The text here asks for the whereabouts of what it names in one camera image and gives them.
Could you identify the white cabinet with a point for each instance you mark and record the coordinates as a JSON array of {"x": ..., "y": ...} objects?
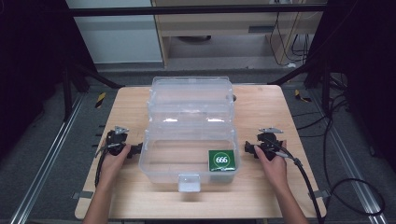
[{"x": 118, "y": 34}]

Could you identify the aluminium floor rail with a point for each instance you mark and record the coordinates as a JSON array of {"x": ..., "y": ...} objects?
[
  {"x": 46, "y": 161},
  {"x": 348, "y": 168}
]

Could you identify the person's right hand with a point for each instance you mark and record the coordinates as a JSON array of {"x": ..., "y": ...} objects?
[{"x": 274, "y": 169}]

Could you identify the black horizontal bar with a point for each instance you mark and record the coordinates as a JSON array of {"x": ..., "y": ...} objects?
[{"x": 186, "y": 11}]

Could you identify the black metal stand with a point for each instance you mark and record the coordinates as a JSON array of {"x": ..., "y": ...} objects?
[
  {"x": 77, "y": 84},
  {"x": 311, "y": 77}
]

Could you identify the yellow black striped tape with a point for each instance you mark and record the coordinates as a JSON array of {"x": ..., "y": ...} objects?
[
  {"x": 301, "y": 96},
  {"x": 100, "y": 100}
]

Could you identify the person's left hand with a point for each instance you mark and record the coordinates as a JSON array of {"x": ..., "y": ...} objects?
[{"x": 112, "y": 165}]

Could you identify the grey metal table bracket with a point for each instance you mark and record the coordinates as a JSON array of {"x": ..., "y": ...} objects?
[
  {"x": 320, "y": 194},
  {"x": 82, "y": 195}
]

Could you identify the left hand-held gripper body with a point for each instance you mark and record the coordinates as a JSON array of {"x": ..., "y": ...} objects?
[{"x": 114, "y": 143}]

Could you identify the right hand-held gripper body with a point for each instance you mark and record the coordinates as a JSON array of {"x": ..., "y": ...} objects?
[{"x": 269, "y": 144}]

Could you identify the clear plastic storage box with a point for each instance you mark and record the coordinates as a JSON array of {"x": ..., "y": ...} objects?
[{"x": 190, "y": 130}]

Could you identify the small green box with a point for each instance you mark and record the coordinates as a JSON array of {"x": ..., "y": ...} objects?
[{"x": 221, "y": 160}]

